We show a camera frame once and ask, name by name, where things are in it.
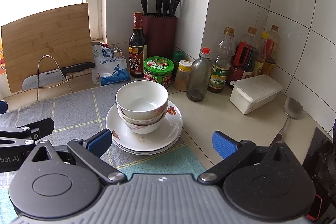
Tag white plate fruit decal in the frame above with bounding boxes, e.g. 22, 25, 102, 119
106, 100, 183, 149
112, 135, 181, 152
115, 139, 179, 156

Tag metal spatula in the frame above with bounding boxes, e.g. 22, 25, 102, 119
273, 96, 304, 144

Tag red-capped glass bottle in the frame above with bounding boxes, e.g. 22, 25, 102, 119
186, 48, 213, 102

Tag amber liquid plastic bottle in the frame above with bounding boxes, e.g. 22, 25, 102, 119
261, 25, 281, 76

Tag dark red knife block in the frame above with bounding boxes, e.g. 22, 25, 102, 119
142, 13, 178, 62

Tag metal binder clips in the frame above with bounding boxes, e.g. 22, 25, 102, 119
112, 44, 124, 59

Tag black device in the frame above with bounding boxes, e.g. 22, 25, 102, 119
302, 127, 336, 203

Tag green-lidded sauce tub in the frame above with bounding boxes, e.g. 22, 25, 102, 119
143, 56, 175, 88

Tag metal wire rack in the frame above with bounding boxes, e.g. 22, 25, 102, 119
36, 55, 72, 102

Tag yellow-lidded spice jar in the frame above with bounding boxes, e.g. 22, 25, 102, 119
174, 60, 193, 91

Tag blue white salt bag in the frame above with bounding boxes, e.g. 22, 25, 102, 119
91, 42, 131, 86

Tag grey checkered dish cloth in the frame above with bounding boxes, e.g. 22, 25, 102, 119
0, 86, 206, 214

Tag small green-lidded jar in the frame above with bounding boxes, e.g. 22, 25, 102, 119
172, 51, 184, 75

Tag red flat object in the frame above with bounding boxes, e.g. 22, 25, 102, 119
306, 194, 323, 220

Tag dark vinegar bottle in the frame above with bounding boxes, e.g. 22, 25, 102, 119
129, 12, 147, 79

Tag green-labelled oil bottle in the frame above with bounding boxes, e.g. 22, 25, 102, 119
208, 27, 236, 94

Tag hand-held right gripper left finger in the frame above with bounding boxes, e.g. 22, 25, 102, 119
26, 129, 127, 186

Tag white bowl pink flowers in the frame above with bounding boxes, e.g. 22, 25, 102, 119
116, 81, 169, 119
123, 120, 161, 134
118, 109, 167, 126

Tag white plastic box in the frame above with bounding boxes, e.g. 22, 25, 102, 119
229, 74, 284, 115

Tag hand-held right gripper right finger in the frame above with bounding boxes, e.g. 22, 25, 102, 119
197, 131, 301, 186

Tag red-labelled dark sauce bottle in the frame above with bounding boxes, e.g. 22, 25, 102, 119
226, 27, 259, 88

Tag bamboo cutting board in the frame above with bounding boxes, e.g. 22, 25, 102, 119
1, 3, 92, 94

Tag black-handled kitchen knife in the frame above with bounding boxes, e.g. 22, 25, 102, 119
21, 62, 95, 91

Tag black kitchen scissors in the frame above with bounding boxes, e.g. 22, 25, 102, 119
168, 0, 182, 17

